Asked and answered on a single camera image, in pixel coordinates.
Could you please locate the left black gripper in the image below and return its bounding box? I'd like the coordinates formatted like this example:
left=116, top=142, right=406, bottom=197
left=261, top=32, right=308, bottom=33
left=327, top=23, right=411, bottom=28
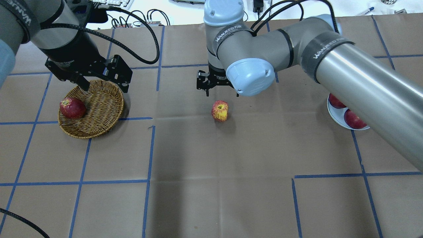
left=45, top=33, right=133, bottom=93

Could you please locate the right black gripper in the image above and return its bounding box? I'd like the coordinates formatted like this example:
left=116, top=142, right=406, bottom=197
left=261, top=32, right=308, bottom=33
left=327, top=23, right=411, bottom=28
left=196, top=63, right=239, bottom=97

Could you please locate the red yellow apple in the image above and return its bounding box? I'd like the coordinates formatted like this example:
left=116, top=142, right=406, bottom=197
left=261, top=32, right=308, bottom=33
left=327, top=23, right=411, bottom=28
left=211, top=100, right=229, bottom=122

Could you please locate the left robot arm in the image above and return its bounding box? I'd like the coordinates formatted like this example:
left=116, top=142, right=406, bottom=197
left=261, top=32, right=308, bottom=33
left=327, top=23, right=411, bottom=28
left=1, top=0, right=133, bottom=93

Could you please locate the woven wicker basket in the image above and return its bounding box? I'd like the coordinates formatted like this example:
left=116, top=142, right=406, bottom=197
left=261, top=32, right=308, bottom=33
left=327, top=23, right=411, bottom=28
left=58, top=80, right=125, bottom=139

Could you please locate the dark red apple in basket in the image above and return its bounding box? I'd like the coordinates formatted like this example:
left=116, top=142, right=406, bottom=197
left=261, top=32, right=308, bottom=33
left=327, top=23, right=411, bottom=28
left=59, top=97, right=86, bottom=119

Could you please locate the red apple plate left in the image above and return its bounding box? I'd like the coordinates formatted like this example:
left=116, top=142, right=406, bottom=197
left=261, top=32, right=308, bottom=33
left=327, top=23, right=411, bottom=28
left=328, top=93, right=347, bottom=109

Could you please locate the red apple plate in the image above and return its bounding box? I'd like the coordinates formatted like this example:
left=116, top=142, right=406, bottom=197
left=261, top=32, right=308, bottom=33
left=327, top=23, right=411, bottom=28
left=328, top=93, right=347, bottom=109
left=343, top=109, right=367, bottom=129

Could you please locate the light blue plate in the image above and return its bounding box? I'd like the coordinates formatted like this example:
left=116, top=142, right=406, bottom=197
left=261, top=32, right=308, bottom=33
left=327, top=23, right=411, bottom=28
left=327, top=96, right=370, bottom=131

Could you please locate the red apple plate front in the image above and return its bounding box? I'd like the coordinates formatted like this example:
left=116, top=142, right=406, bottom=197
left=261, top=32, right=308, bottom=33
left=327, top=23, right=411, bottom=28
left=343, top=109, right=367, bottom=129

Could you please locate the orange usb hub lower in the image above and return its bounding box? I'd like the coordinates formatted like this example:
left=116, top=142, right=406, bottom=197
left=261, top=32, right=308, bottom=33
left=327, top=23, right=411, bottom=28
left=111, top=21, right=133, bottom=28

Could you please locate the orange usb hub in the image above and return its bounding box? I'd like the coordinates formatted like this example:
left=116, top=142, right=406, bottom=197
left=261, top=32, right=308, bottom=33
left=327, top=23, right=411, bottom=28
left=138, top=21, right=163, bottom=27
left=111, top=21, right=133, bottom=28

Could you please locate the orange usb hub upper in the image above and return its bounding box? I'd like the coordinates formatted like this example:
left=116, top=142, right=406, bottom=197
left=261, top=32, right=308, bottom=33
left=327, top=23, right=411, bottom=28
left=138, top=21, right=163, bottom=27

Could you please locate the white keyboard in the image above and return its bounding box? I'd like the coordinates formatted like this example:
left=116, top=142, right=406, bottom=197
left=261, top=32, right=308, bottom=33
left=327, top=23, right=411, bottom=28
left=90, top=0, right=134, bottom=11

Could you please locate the black power adapter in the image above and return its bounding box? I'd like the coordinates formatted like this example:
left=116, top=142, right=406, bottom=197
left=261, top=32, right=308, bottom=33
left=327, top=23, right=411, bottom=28
left=252, top=0, right=264, bottom=13

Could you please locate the blue white pen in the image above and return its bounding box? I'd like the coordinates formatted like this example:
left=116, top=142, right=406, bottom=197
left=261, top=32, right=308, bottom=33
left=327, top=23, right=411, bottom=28
left=356, top=7, right=374, bottom=16

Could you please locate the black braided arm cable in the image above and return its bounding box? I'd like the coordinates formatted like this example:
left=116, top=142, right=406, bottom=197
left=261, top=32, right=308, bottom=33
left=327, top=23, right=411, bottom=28
left=40, top=7, right=160, bottom=65

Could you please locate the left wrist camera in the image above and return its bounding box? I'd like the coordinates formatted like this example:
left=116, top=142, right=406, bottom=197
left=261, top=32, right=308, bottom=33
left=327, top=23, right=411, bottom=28
left=65, top=0, right=108, bottom=26

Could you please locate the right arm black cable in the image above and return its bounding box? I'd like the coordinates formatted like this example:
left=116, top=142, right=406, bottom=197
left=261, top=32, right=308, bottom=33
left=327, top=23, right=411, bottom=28
left=250, top=0, right=341, bottom=35

